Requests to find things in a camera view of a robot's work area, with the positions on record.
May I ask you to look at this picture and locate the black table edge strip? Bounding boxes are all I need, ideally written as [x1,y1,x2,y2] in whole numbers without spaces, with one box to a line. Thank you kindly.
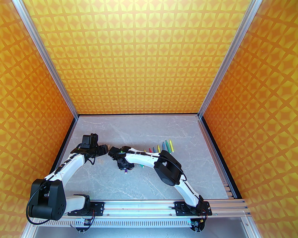
[37,117,78,200]
[201,116,245,200]

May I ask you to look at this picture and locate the small controller board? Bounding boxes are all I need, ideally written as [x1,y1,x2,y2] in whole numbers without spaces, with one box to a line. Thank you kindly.
[187,218,206,233]
[75,218,93,233]

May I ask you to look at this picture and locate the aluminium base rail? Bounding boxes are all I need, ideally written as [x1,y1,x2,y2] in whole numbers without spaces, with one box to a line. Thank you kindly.
[31,199,251,218]

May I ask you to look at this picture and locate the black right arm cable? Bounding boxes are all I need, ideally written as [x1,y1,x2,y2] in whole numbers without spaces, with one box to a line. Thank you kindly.
[111,152,188,186]

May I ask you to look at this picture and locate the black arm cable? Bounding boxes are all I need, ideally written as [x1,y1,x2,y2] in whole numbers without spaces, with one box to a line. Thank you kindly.
[26,149,98,225]
[111,152,188,186]

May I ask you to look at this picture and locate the perforated metal cable tray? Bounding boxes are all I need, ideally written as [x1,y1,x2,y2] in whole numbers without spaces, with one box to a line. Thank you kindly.
[24,217,254,229]

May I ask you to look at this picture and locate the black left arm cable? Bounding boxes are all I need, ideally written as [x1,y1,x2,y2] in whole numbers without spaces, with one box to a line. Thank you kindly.
[26,149,98,225]

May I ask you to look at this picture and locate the aluminium frame post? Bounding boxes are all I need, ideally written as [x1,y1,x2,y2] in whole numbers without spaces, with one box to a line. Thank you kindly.
[12,0,79,120]
[197,0,263,120]

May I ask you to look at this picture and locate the aluminium side rail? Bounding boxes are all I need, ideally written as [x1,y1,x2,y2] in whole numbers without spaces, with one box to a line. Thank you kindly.
[222,182,238,200]

